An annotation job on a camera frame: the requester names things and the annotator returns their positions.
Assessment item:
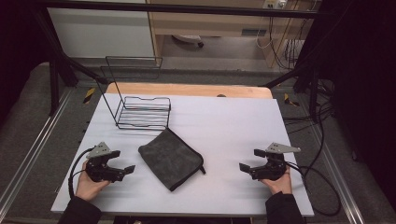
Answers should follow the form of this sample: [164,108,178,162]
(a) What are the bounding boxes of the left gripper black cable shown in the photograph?
[67,147,95,200]

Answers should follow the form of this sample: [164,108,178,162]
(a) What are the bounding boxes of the person's left hand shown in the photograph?
[75,169,110,203]

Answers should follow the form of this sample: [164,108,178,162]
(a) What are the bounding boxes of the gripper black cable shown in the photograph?
[67,147,95,200]
[285,161,342,217]

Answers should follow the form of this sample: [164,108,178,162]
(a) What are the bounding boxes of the white chair base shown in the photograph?
[172,34,205,49]

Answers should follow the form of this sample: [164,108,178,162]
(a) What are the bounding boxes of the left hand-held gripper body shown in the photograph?
[85,141,126,184]

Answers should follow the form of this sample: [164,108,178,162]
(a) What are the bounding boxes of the yellow black tape strip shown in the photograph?
[283,92,301,107]
[82,87,96,105]

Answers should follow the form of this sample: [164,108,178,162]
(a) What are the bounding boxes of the aluminium rail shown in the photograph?
[0,89,75,213]
[306,122,366,224]

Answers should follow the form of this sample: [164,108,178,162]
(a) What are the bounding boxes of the hanging cables under desk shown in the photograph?
[254,8,307,70]

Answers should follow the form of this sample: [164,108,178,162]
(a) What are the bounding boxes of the black metal frame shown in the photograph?
[31,0,331,118]

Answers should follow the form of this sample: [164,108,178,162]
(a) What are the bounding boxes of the wooden desk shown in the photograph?
[146,0,314,68]

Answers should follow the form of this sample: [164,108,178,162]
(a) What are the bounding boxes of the person's right hand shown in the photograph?
[260,165,293,196]

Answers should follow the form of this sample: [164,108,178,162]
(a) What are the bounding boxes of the bundle of black floor cables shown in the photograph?
[281,77,337,135]

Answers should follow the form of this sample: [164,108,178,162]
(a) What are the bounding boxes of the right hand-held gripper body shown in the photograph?
[249,142,302,182]

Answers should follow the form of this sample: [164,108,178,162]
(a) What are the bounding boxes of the white power strip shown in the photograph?
[262,0,288,10]

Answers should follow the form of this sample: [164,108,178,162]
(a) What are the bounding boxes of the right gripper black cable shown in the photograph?
[285,161,342,217]

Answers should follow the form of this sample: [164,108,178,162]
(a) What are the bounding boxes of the dark grey towel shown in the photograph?
[137,127,206,192]

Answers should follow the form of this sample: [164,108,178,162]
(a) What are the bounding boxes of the black wire rack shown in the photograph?
[95,55,173,132]

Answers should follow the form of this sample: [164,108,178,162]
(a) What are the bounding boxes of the white foam board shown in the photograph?
[50,92,316,217]

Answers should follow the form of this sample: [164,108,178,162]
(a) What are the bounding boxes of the white cabinet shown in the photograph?
[47,7,156,59]

